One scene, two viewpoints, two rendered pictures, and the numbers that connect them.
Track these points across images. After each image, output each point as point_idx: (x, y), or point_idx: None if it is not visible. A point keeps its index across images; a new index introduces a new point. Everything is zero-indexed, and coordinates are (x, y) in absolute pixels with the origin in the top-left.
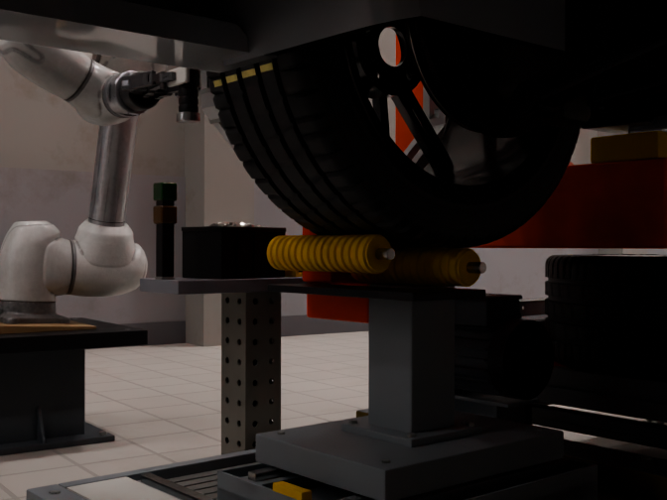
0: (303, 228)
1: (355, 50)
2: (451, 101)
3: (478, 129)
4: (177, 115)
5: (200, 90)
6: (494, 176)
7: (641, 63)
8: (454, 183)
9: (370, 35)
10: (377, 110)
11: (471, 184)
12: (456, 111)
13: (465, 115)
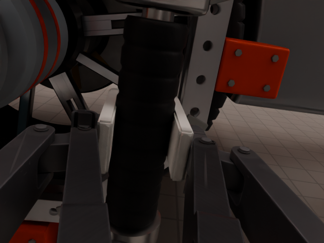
0: (47, 238)
1: (88, 45)
2: (111, 82)
3: (87, 91)
4: (159, 225)
5: (208, 125)
6: (16, 114)
7: None
8: (14, 129)
9: (72, 25)
10: (33, 90)
11: (32, 124)
12: (105, 86)
13: (100, 87)
